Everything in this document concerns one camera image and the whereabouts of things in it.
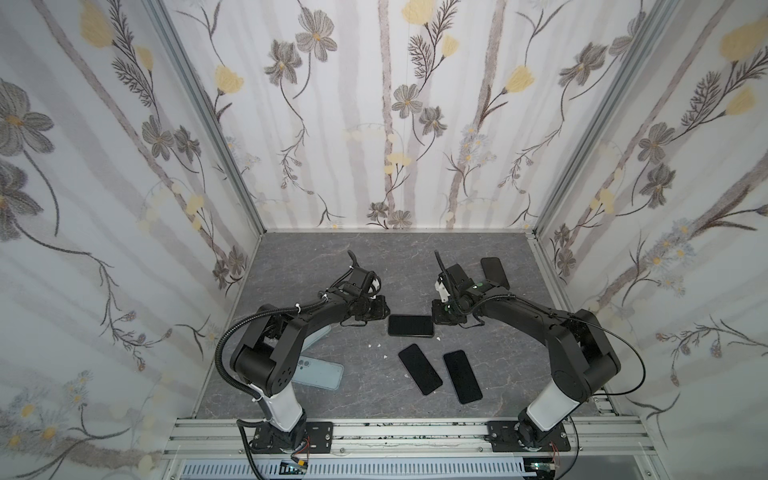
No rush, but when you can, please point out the black phone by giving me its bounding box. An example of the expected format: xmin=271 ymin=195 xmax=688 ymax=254
xmin=398 ymin=344 xmax=443 ymax=395
xmin=443 ymin=350 xmax=483 ymax=405

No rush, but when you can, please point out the lower translucent green case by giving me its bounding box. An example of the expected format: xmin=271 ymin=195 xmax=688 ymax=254
xmin=292 ymin=356 xmax=344 ymax=391

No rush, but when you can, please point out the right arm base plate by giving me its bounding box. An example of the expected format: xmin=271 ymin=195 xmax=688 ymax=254
xmin=485 ymin=420 xmax=572 ymax=453

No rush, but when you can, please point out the black phone case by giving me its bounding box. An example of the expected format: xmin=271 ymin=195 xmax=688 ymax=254
xmin=387 ymin=314 xmax=434 ymax=338
xmin=480 ymin=257 xmax=510 ymax=289

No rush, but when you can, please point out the aluminium mounting rail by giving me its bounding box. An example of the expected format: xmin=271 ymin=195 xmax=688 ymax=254
xmin=162 ymin=416 xmax=656 ymax=459

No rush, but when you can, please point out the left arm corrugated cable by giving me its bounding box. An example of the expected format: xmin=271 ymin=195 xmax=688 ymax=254
xmin=214 ymin=299 xmax=325 ymax=480

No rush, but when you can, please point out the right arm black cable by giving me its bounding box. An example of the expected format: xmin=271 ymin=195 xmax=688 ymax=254
xmin=433 ymin=250 xmax=648 ymax=480

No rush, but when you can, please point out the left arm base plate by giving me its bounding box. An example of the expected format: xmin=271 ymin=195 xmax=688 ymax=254
xmin=246 ymin=422 xmax=334 ymax=455

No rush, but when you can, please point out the translucent green case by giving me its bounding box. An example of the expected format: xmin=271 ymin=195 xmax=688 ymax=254
xmin=301 ymin=326 xmax=331 ymax=352
xmin=292 ymin=356 xmax=344 ymax=391

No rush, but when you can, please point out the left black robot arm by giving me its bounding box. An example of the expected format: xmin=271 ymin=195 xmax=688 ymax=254
xmin=214 ymin=264 xmax=390 ymax=453

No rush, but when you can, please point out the upper translucent green case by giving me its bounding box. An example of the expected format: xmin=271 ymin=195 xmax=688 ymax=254
xmin=301 ymin=326 xmax=331 ymax=352

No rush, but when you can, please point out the white perforated cable duct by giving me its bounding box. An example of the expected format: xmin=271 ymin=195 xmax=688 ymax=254
xmin=179 ymin=458 xmax=535 ymax=480

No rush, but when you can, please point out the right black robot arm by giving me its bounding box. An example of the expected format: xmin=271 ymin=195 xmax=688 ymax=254
xmin=435 ymin=264 xmax=621 ymax=450

